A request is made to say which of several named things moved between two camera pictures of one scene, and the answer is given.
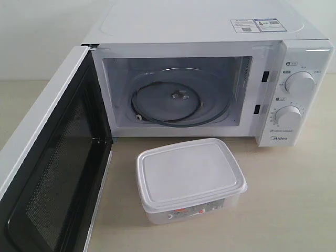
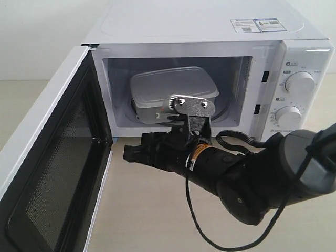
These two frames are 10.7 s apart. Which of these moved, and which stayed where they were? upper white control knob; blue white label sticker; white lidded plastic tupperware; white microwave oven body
Moved: white lidded plastic tupperware
Stayed: upper white control knob; white microwave oven body; blue white label sticker
